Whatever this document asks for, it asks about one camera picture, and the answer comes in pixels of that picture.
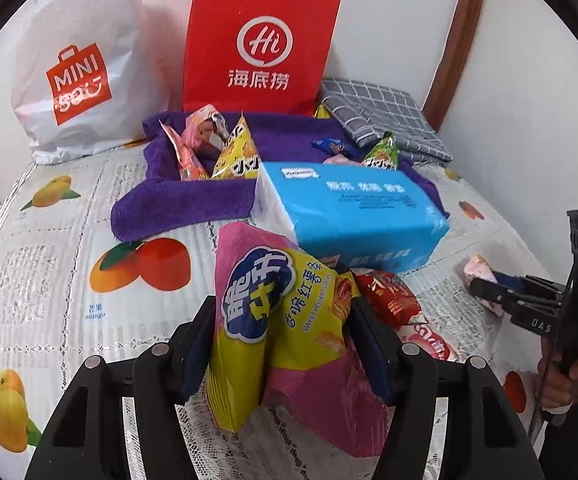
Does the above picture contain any brown wooden door frame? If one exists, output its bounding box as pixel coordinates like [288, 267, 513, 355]
[421, 0, 490, 128]

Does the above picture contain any fruit print table cover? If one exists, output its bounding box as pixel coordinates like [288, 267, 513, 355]
[0, 142, 578, 480]

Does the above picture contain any grey checked cloth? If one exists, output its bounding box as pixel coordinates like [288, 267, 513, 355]
[317, 77, 454, 165]

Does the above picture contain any green snack packet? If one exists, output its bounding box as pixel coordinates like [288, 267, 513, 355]
[361, 131, 401, 170]

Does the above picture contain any yellow pyramid snack packet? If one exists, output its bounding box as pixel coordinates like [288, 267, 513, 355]
[211, 111, 261, 181]

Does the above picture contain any long pink snack packet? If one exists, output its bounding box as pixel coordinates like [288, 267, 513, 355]
[161, 125, 211, 182]

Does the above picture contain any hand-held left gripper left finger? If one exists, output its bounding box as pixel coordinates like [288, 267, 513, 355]
[24, 295, 220, 480]

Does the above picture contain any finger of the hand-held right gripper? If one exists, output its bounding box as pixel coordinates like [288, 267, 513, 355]
[494, 272, 566, 302]
[470, 279, 520, 313]

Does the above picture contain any pink pyramid snack packet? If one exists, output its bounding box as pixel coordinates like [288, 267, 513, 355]
[185, 104, 231, 153]

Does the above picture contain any red paper shopping bag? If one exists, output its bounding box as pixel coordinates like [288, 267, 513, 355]
[182, 0, 342, 117]

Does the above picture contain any white plastic shopping bag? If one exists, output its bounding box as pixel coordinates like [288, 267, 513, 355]
[10, 0, 170, 166]

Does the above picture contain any red snack packet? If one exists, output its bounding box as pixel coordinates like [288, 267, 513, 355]
[354, 270, 424, 332]

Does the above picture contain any small blue candy wrapper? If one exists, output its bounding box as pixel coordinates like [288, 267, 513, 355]
[311, 138, 352, 157]

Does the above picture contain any person's right forearm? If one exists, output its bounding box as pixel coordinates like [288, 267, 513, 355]
[544, 395, 578, 480]

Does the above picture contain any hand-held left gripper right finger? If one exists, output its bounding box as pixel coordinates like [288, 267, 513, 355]
[348, 299, 544, 480]

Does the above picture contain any small pink white packet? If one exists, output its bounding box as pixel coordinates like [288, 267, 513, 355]
[461, 255, 507, 316]

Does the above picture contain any person's right hand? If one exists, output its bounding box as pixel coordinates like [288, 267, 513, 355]
[536, 340, 578, 412]

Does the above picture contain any blue tissue pack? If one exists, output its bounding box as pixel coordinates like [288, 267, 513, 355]
[253, 161, 451, 275]

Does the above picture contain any purple towel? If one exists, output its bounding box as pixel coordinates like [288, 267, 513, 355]
[110, 110, 450, 243]

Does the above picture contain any pink yellow chips bag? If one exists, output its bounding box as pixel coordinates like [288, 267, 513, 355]
[205, 222, 391, 458]

